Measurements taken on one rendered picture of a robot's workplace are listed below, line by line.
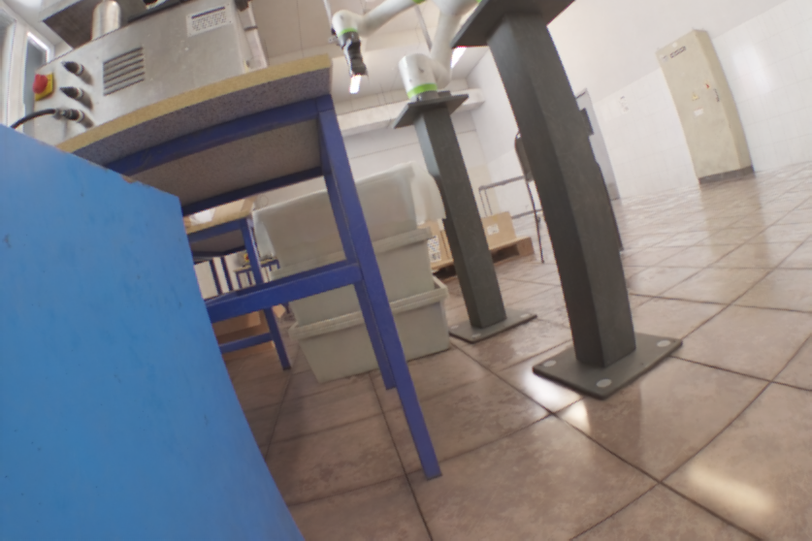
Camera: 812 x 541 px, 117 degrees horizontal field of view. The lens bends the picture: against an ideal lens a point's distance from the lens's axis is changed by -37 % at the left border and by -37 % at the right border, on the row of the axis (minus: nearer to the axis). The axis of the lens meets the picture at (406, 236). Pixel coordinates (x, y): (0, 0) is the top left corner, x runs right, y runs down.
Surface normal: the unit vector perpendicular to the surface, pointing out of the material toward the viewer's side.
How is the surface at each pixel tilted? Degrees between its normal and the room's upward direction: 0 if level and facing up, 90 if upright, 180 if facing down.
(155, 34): 90
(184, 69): 90
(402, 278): 96
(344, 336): 96
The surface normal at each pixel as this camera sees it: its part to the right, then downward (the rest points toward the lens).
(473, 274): 0.25, -0.07
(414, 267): 0.07, 0.10
